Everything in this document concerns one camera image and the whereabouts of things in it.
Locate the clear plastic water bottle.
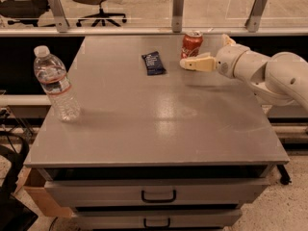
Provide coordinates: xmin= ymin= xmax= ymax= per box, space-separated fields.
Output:
xmin=34 ymin=45 xmax=81 ymax=122

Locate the black drawer handle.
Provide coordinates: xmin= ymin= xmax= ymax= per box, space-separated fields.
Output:
xmin=141 ymin=190 xmax=177 ymax=204
xmin=142 ymin=218 xmax=171 ymax=229

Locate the dark blue snack bar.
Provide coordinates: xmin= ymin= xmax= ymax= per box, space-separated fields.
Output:
xmin=141 ymin=51 xmax=166 ymax=76

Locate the upper grey drawer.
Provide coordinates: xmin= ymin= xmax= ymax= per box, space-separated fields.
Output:
xmin=45 ymin=178 xmax=269 ymax=208

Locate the grey metal bracket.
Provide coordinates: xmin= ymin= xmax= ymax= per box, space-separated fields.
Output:
xmin=48 ymin=0 xmax=69 ymax=33
xmin=244 ymin=0 xmax=268 ymax=33
xmin=171 ymin=0 xmax=184 ymax=33

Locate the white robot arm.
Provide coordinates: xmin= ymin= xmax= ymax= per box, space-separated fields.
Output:
xmin=180 ymin=35 xmax=308 ymax=110

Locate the left grey metal bracket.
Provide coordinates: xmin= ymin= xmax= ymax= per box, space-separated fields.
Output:
xmin=48 ymin=0 xmax=69 ymax=33

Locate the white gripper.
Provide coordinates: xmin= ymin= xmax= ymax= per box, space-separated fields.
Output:
xmin=180 ymin=34 xmax=249 ymax=79

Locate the right grey metal bracket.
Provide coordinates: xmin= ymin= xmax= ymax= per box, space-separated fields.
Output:
xmin=244 ymin=0 xmax=268 ymax=33

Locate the red coke can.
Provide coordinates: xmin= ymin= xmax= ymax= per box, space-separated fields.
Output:
xmin=181 ymin=31 xmax=203 ymax=59

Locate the dark office chair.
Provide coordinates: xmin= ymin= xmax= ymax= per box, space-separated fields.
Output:
xmin=0 ymin=0 xmax=50 ymax=27

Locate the black upper drawer handle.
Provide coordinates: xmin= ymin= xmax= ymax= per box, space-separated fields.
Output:
xmin=141 ymin=190 xmax=177 ymax=204

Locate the black lower drawer handle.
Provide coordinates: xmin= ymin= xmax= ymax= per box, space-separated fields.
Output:
xmin=142 ymin=218 xmax=171 ymax=229

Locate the lower grey drawer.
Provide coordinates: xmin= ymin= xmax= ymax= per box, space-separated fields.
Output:
xmin=73 ymin=209 xmax=242 ymax=230

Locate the brown cardboard box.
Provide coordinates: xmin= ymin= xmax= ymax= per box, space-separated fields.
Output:
xmin=14 ymin=167 xmax=72 ymax=218

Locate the grey drawer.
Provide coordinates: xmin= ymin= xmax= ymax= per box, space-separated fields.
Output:
xmin=45 ymin=178 xmax=269 ymax=208
xmin=73 ymin=209 xmax=242 ymax=230

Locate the middle grey metal bracket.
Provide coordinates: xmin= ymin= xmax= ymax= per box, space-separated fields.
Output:
xmin=171 ymin=0 xmax=184 ymax=33

